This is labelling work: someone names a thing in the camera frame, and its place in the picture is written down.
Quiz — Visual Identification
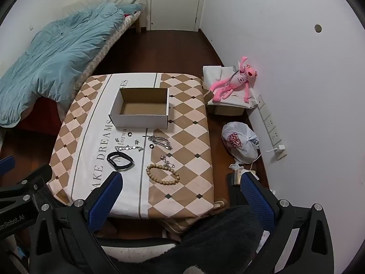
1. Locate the thick silver chain bracelet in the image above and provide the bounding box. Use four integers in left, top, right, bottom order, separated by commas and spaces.
143, 135, 173, 150

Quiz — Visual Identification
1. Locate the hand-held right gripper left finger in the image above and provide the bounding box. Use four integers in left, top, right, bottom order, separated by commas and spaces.
29, 171, 124, 274

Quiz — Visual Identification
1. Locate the black wristband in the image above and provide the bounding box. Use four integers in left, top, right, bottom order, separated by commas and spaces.
107, 152, 134, 172

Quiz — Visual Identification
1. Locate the person's dark fleece clothing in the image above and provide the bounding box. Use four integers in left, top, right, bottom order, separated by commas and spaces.
108, 205, 266, 274

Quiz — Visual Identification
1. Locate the thin silver charm chain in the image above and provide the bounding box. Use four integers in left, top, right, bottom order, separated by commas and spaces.
160, 155, 177, 169

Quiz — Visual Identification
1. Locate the silver disc bracelet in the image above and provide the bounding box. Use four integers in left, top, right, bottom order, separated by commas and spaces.
115, 145, 144, 152

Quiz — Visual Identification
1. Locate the wooden bead bracelet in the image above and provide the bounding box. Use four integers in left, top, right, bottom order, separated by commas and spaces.
146, 163, 180, 185

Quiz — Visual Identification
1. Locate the pink plush toy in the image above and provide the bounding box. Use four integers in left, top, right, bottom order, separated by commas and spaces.
210, 56, 258, 102

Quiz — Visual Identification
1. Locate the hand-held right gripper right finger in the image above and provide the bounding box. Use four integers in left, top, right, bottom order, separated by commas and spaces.
240, 173, 335, 274

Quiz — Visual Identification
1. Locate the small beige packet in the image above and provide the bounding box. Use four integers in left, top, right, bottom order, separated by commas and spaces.
232, 169, 257, 186

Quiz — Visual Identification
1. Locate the white plastic bag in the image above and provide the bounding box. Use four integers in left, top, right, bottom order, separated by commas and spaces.
222, 121, 258, 164

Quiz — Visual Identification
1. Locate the cardboard box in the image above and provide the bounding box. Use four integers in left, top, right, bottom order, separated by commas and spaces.
110, 87, 169, 129

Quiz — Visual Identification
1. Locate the small brown carton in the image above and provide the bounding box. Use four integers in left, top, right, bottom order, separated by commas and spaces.
207, 103, 246, 116

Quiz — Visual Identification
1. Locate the white power strip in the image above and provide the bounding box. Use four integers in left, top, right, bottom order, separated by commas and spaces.
257, 94, 287, 160

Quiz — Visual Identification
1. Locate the blue duvet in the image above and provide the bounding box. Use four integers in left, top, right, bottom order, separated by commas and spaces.
0, 3, 141, 127

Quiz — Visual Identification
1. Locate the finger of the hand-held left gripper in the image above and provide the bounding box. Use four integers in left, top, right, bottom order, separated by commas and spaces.
0, 163, 53, 206
0, 155, 16, 177

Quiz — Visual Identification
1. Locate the white door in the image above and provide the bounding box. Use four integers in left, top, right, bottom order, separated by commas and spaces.
147, 0, 207, 31

